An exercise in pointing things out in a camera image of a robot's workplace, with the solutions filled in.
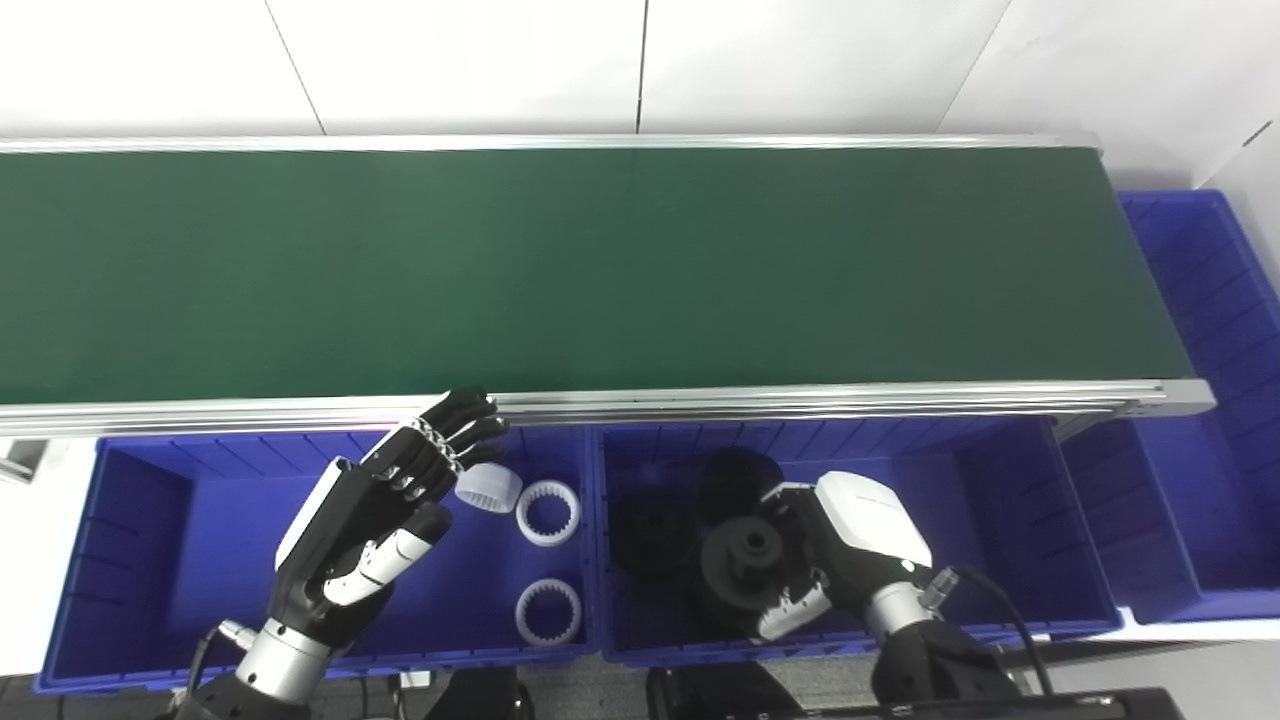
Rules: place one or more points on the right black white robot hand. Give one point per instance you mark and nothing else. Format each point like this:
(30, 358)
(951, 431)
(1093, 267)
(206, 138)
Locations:
(865, 530)

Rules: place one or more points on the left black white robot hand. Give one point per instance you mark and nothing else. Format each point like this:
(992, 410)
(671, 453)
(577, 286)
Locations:
(350, 530)

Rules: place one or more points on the black round flanged part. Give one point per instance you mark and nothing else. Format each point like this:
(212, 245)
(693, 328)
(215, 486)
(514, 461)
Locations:
(735, 480)
(650, 530)
(745, 565)

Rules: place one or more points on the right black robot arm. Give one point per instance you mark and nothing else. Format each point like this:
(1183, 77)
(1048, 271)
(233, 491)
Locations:
(935, 655)

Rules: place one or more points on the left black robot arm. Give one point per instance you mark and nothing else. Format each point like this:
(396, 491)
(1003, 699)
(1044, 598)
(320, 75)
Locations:
(275, 665)

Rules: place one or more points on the white ribbed cone part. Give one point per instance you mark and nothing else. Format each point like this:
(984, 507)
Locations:
(488, 488)

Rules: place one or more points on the blue bin with black parts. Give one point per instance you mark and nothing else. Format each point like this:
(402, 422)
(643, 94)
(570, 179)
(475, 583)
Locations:
(1010, 530)

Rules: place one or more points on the blue bin with white rings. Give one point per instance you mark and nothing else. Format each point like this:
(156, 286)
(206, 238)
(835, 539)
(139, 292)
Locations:
(180, 560)

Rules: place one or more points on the aluminium conveyor leg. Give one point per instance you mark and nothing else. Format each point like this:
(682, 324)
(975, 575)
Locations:
(20, 462)

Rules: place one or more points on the empty blue bin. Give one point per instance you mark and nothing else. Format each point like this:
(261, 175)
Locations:
(1200, 450)

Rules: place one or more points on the green conveyor belt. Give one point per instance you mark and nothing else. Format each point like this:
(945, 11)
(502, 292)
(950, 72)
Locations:
(600, 270)

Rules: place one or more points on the black robot torso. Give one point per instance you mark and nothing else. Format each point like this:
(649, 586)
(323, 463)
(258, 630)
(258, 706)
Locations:
(750, 695)

